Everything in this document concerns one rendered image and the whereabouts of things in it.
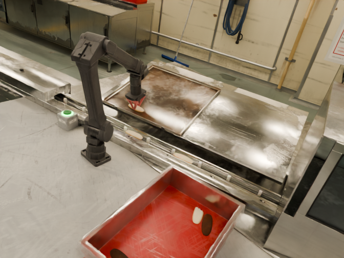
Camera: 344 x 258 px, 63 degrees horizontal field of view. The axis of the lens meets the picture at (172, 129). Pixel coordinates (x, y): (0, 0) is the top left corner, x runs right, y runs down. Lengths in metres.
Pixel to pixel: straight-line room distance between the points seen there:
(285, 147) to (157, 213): 0.72
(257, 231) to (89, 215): 0.62
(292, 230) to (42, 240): 0.79
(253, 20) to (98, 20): 2.34
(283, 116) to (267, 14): 3.26
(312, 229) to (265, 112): 0.83
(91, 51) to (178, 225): 0.67
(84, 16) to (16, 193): 3.43
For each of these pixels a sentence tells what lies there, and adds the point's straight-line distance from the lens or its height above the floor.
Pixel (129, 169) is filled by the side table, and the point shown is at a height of 0.82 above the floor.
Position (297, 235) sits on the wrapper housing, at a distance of 1.03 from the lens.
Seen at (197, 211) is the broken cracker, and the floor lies 0.83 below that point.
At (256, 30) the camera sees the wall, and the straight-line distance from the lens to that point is 4.85.
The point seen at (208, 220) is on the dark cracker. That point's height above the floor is 0.83.
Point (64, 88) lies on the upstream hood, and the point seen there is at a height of 0.90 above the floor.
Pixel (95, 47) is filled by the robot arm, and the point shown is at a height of 1.34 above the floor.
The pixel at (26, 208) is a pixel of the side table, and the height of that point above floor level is 0.82.
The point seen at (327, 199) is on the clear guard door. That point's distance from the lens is 0.92.
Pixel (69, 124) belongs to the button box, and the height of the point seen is 0.86.
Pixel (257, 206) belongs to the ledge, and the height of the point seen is 0.86.
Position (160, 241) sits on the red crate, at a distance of 1.01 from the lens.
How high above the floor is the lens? 1.64
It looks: 32 degrees down
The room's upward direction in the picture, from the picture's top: 10 degrees clockwise
